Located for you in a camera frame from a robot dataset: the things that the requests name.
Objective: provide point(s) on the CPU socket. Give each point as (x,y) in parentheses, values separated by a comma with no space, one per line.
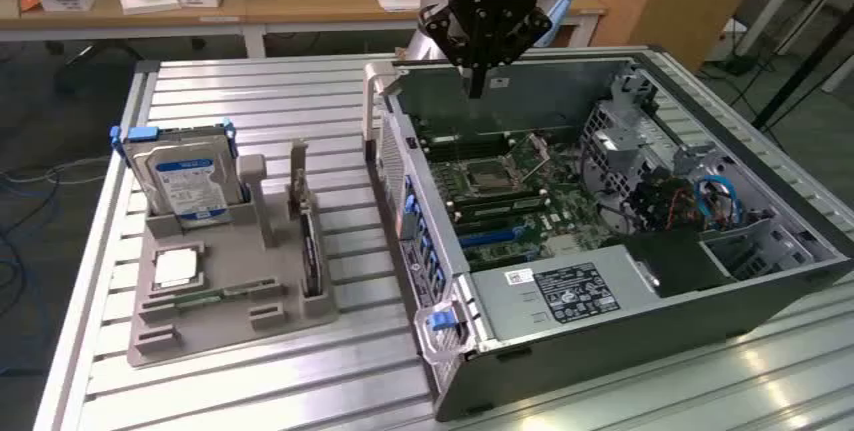
(489,177)

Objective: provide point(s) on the hard disk in blue caddy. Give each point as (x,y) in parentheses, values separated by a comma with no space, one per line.
(183,181)

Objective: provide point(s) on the wooden desk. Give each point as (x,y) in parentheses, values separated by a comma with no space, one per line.
(301,3)

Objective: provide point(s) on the green graphics card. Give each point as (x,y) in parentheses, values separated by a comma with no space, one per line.
(313,251)

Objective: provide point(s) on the green motherboard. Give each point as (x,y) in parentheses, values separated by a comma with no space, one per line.
(567,211)

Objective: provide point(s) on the wooden cabinet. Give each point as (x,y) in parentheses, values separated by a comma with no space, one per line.
(674,1)

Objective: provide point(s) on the grey power supply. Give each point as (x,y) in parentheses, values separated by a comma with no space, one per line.
(574,291)

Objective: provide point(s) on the metal socket cover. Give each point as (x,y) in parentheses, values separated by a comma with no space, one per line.
(534,153)

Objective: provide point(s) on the silver CPU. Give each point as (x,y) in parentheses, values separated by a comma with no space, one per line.
(176,270)

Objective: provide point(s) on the black chair base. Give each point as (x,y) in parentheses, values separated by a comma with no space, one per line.
(87,63)

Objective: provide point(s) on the green RAM stick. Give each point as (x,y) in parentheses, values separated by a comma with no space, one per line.
(214,295)

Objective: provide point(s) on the blue expansion slot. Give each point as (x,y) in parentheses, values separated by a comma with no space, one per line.
(489,238)

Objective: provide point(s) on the grey parts rack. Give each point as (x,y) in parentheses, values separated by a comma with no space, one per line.
(247,321)

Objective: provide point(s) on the metal disk bay cage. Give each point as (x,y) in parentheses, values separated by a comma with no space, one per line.
(623,151)

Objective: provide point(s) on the black open PC case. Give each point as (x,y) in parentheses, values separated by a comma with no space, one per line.
(601,351)

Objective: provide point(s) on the black slanted pole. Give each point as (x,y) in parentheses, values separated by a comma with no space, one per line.
(801,51)

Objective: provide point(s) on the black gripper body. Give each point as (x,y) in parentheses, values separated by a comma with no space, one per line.
(494,1)

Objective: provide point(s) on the blue case latch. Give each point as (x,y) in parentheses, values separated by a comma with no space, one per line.
(439,322)

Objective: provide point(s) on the small white cabinet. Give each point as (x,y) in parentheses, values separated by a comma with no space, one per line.
(728,43)

